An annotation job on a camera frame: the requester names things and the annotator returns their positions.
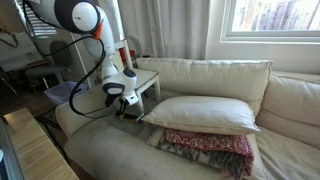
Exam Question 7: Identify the grey flat screen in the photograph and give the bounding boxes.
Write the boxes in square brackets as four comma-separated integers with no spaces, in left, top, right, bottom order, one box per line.
[0,116,25,180]

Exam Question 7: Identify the purple plastic bin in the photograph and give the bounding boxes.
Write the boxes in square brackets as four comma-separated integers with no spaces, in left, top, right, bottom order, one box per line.
[43,80,88,106]

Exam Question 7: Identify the red object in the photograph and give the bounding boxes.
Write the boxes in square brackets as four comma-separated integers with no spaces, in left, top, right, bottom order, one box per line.
[127,49,137,64]

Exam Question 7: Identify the light wooden coffee table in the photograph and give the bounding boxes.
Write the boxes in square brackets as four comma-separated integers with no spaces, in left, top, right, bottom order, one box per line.
[2,107,80,180]

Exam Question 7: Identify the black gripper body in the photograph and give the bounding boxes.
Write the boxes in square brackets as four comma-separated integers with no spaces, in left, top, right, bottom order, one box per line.
[117,98,130,114]

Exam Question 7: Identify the red patterned fringed blanket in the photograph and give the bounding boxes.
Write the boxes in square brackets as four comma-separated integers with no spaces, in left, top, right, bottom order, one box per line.
[145,125,256,180]

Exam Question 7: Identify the white flat panel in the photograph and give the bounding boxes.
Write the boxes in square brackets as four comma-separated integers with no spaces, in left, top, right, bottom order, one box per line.
[0,31,46,73]

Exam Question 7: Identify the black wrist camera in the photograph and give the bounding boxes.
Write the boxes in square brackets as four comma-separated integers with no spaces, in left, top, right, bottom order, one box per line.
[105,94,118,108]

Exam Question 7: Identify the white metal pole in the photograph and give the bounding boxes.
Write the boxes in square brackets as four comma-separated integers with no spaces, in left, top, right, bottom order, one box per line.
[69,31,94,89]

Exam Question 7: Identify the wide cream sofa back cushion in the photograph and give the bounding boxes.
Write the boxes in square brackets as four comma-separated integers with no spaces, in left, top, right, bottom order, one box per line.
[135,57,274,118]

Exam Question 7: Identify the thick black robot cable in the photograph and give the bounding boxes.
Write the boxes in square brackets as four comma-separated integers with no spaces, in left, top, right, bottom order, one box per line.
[21,0,118,118]

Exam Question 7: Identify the dark patterned rug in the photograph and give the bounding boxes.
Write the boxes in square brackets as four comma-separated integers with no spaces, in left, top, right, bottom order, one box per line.
[35,109,60,129]

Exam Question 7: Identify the cream fabric sofa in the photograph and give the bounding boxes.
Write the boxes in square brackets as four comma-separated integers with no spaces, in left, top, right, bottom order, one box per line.
[54,57,320,180]

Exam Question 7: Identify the white window frame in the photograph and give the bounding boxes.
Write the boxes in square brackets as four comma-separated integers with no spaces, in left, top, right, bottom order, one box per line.
[219,0,320,44]

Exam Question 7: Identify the cream pillow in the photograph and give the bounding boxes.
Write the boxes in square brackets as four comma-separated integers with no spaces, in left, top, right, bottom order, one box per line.
[141,95,262,136]

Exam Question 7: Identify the white curtain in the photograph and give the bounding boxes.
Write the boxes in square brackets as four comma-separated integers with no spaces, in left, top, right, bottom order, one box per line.
[99,0,212,61]

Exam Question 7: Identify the grey office chair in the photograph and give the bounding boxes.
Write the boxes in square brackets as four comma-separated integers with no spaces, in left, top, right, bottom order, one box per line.
[23,39,73,94]

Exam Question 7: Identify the thin black cord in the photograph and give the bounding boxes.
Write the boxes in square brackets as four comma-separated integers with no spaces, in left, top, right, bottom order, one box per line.
[0,33,19,48]

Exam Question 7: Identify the white wooden chair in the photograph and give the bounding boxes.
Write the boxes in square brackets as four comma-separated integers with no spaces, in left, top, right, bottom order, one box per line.
[111,38,162,114]

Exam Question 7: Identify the white window blinds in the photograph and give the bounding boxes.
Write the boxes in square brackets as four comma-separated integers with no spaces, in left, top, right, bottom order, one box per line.
[14,0,58,37]

